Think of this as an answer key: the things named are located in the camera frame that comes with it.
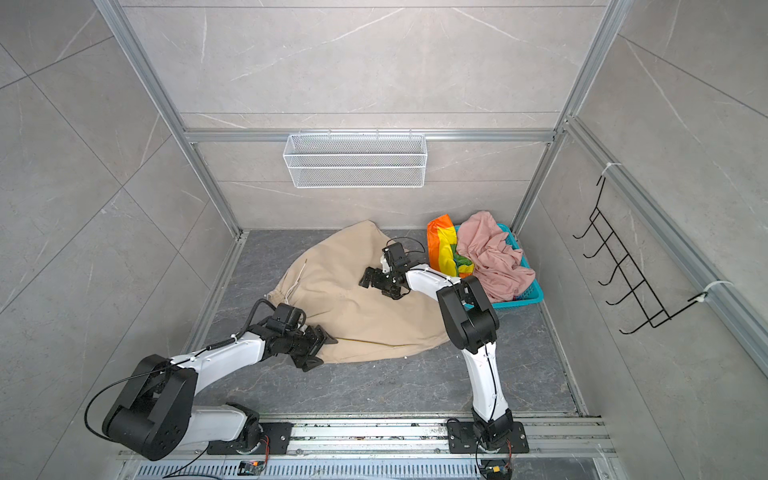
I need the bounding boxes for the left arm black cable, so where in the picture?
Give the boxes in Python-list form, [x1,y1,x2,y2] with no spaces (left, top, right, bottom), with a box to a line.
[83,298,277,445]

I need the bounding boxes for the aluminium frame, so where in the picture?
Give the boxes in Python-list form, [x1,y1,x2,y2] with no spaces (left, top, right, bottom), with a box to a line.
[105,1,767,422]

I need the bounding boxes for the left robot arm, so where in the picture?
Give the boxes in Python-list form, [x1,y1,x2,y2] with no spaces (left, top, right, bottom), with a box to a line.
[101,324,338,461]

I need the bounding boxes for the rainbow striped shorts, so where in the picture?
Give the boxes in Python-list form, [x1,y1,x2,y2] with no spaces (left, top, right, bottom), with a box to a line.
[426,214,474,278]

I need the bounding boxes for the beige shorts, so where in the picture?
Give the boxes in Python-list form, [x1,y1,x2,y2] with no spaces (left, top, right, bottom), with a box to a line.
[268,221,449,364]

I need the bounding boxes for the pink shorts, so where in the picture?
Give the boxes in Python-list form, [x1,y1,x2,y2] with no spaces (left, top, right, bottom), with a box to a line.
[455,210,537,304]

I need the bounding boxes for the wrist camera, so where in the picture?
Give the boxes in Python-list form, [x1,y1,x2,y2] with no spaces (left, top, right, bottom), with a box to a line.
[381,242,411,274]
[265,303,306,335]

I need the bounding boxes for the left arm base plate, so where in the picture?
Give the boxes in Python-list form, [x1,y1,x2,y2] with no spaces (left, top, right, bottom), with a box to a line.
[206,422,294,455]

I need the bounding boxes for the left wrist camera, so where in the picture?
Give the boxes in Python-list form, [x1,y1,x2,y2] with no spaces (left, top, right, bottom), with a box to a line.
[265,303,306,335]

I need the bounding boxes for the black wire hook rack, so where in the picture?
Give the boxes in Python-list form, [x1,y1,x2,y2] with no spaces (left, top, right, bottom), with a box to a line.
[572,176,709,336]

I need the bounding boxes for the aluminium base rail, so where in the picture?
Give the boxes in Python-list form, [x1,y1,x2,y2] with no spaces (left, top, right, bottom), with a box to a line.
[112,414,627,479]

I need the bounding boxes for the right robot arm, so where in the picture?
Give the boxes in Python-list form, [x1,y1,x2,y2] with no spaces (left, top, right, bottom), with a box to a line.
[360,264,514,450]

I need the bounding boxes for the white wire wall basket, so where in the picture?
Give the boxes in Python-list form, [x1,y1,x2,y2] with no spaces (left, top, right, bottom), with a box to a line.
[283,133,428,189]

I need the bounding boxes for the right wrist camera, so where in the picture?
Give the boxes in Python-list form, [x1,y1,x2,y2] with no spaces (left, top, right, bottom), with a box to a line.
[381,242,411,274]

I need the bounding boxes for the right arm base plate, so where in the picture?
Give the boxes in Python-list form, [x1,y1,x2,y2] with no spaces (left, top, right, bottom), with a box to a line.
[445,418,530,454]

